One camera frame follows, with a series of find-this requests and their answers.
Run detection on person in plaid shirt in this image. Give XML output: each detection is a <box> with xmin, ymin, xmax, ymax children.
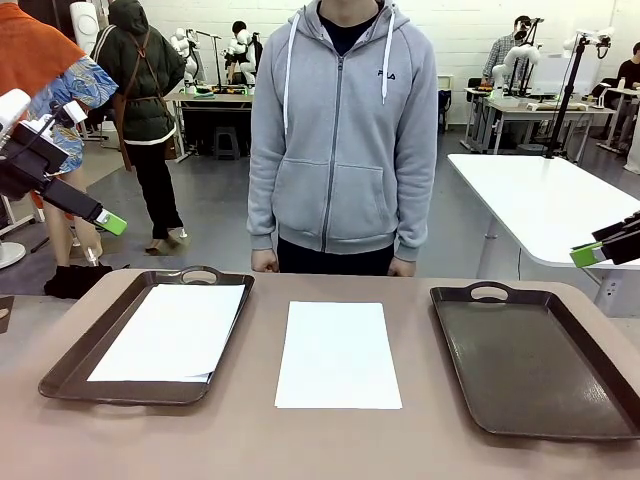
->
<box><xmin>481</xmin><ymin>14</ymin><xmax>532</xmax><ymax>89</ymax></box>

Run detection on brown plastic serving tray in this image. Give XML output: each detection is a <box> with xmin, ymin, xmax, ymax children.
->
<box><xmin>429</xmin><ymin>281</ymin><xmax>640</xmax><ymax>442</ymax></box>
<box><xmin>38</xmin><ymin>265</ymin><xmax>256</xmax><ymax>406</ymax></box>

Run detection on person's right hand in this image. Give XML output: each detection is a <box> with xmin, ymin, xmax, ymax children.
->
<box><xmin>251</xmin><ymin>248</ymin><xmax>279</xmax><ymax>274</ymax></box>

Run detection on person's right forearm gray sleeve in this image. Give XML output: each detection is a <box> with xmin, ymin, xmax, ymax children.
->
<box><xmin>247</xmin><ymin>159</ymin><xmax>281</xmax><ymax>251</ymax></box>

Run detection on white humanoid robot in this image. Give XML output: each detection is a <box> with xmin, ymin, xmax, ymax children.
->
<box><xmin>222</xmin><ymin>19</ymin><xmax>264</xmax><ymax>86</ymax></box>
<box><xmin>169</xmin><ymin>27</ymin><xmax>201</xmax><ymax>96</ymax></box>

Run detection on white round floor base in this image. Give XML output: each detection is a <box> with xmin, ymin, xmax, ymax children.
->
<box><xmin>0</xmin><ymin>239</ymin><xmax>27</xmax><ymax>271</ymax></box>

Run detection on white round-headed device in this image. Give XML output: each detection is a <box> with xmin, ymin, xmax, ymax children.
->
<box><xmin>68</xmin><ymin>0</ymin><xmax>104</xmax><ymax>54</ymax></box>

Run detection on brown-topped workshop table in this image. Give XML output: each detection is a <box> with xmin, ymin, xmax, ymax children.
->
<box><xmin>163</xmin><ymin>87</ymin><xmax>261</xmax><ymax>164</ymax></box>

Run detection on gray zip hoodie torso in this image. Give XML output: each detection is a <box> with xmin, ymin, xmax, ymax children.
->
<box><xmin>247</xmin><ymin>0</ymin><xmax>440</xmax><ymax>264</ymax></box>

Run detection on person's left forearm gray sleeve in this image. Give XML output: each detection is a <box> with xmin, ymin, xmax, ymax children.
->
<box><xmin>392</xmin><ymin>164</ymin><xmax>440</xmax><ymax>264</ymax></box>

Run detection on person in orange patterned clothes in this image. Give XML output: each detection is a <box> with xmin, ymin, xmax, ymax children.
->
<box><xmin>0</xmin><ymin>0</ymin><xmax>120</xmax><ymax>269</ymax></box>

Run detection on black fabric heap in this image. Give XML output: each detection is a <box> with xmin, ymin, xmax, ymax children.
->
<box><xmin>43</xmin><ymin>263</ymin><xmax>114</xmax><ymax>300</ymax></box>

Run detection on long gray workshop table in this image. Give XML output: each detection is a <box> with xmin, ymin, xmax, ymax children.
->
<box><xmin>464</xmin><ymin>87</ymin><xmax>617</xmax><ymax>156</ymax></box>

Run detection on person in green puffer jacket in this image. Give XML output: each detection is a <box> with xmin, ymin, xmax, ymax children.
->
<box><xmin>89</xmin><ymin>0</ymin><xmax>187</xmax><ymax>251</ymax></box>

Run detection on black lamp stand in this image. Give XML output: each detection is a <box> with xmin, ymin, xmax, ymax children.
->
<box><xmin>514</xmin><ymin>17</ymin><xmax>546</xmax><ymax>99</ymax></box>

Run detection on gray plastic stool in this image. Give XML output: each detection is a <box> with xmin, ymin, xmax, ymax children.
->
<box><xmin>213</xmin><ymin>125</ymin><xmax>242</xmax><ymax>161</ymax></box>

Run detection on white table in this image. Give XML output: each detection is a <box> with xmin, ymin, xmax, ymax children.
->
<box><xmin>446</xmin><ymin>153</ymin><xmax>640</xmax><ymax>317</ymax></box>

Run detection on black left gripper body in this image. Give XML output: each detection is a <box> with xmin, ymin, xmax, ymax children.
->
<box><xmin>0</xmin><ymin>124</ymin><xmax>70</xmax><ymax>201</ymax></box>

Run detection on seated person in black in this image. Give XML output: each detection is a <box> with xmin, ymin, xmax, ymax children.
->
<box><xmin>617</xmin><ymin>42</ymin><xmax>640</xmax><ymax>91</ymax></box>

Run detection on white desk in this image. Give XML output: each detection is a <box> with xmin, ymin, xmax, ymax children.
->
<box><xmin>592</xmin><ymin>82</ymin><xmax>640</xmax><ymax>154</ymax></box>

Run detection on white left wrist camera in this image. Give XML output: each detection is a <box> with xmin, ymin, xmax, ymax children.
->
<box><xmin>60</xmin><ymin>98</ymin><xmax>90</xmax><ymax>125</ymax></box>

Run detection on brown board with hole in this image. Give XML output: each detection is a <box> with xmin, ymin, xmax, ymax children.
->
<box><xmin>0</xmin><ymin>294</ymin><xmax>16</xmax><ymax>336</ymax></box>

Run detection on black tripod pole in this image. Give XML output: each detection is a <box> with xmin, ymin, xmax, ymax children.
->
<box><xmin>542</xmin><ymin>37</ymin><xmax>589</xmax><ymax>160</ymax></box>

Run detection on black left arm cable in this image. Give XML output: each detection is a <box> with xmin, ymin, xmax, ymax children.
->
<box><xmin>27</xmin><ymin>102</ymin><xmax>71</xmax><ymax>151</ymax></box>

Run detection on person's dark trousers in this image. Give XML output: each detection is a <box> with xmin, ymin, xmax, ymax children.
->
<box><xmin>276</xmin><ymin>234</ymin><xmax>401</xmax><ymax>276</ymax></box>

